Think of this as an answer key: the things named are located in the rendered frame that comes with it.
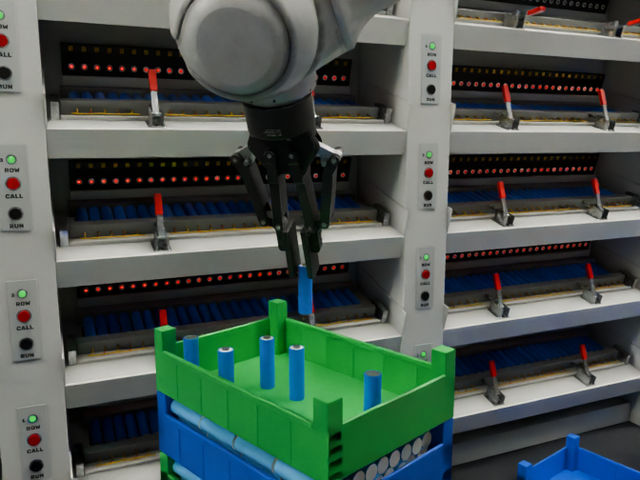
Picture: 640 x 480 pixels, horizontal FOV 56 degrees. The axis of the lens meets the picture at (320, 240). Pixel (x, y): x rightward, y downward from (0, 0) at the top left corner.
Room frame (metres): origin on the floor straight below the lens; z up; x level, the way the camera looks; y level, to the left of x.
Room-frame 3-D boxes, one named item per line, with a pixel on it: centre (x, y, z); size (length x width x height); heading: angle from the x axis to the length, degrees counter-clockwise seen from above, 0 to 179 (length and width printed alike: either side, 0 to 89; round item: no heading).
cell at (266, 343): (0.71, 0.06, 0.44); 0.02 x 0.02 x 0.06
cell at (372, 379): (0.59, -0.05, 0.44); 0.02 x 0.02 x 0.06
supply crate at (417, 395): (0.67, 0.03, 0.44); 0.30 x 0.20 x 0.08; 44
